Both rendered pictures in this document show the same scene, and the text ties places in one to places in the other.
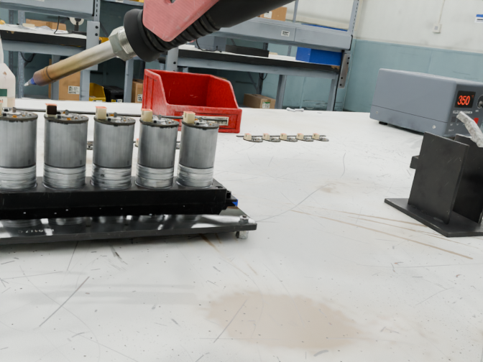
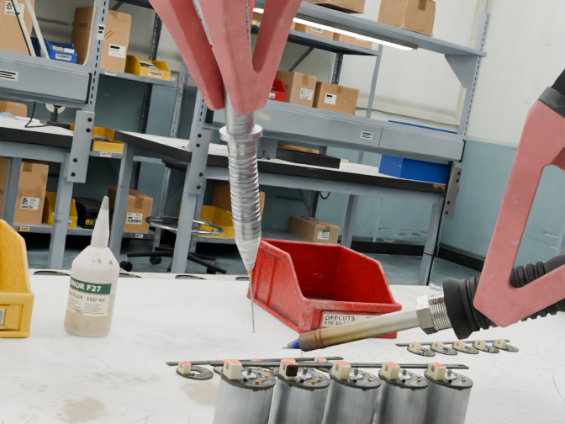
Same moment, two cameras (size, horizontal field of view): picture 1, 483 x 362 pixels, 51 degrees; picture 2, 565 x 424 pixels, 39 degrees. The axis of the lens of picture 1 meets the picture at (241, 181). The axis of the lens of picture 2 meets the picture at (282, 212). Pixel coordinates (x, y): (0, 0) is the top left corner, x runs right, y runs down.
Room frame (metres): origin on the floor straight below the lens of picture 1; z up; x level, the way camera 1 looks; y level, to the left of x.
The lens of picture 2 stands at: (-0.07, 0.13, 0.93)
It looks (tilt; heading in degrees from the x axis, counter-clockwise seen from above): 7 degrees down; 0
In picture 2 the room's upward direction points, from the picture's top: 10 degrees clockwise
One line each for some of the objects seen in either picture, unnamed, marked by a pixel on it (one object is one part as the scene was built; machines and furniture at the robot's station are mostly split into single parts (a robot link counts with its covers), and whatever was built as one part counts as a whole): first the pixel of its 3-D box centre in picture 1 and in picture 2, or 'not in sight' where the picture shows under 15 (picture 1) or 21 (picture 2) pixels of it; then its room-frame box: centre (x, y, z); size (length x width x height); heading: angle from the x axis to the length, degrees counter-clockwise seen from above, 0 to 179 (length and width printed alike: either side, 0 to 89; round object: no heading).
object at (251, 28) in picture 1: (272, 33); (347, 134); (3.19, -0.07, 0.90); 1.30 x 0.06 x 0.12; 125
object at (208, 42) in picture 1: (210, 42); (253, 144); (3.12, 0.30, 0.80); 0.15 x 0.12 x 0.10; 55
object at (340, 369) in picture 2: (102, 113); (342, 369); (0.30, 0.09, 0.82); 0.01 x 0.01 x 0.01; 27
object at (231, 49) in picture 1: (246, 51); (306, 158); (3.30, 0.08, 0.77); 0.24 x 0.16 x 0.04; 124
